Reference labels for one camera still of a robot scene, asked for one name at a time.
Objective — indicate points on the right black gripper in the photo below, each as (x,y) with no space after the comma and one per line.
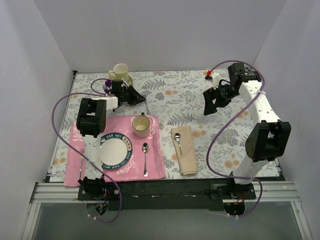
(215,97)

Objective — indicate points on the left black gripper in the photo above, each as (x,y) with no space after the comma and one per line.
(129,94)

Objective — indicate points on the silver spoon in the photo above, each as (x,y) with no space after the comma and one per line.
(145,149)
(177,138)

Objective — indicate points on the beige linen napkin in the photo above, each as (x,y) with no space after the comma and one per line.
(185,152)

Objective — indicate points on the silver fork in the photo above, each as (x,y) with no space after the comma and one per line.
(147,109)
(82,151)

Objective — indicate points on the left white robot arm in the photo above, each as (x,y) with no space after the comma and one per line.
(91,123)

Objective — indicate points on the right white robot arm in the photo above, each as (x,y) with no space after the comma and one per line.
(268,138)

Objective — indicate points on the woven round coaster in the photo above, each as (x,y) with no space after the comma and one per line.
(130,81)

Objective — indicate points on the purple plastic fork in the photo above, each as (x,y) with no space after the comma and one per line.
(106,89)

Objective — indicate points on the purple plastic spoon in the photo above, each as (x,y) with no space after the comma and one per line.
(108,83)

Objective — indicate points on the yellow mug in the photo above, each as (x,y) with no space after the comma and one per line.
(119,72)

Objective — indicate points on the cream mug dark rim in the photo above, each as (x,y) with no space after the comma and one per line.
(141,126)

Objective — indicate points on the floral tablecloth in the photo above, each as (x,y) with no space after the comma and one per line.
(176,98)

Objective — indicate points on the silver spoon on placemat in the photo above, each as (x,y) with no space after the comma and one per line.
(145,149)

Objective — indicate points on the white plate teal rim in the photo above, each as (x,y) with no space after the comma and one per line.
(116,150)

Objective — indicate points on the pink floral placemat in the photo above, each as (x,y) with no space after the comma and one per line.
(134,169)

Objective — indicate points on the silver fork on placemat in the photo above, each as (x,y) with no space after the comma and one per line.
(82,151)

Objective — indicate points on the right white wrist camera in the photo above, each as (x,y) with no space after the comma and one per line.
(213,77)

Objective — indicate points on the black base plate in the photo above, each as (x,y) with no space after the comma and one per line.
(170,194)

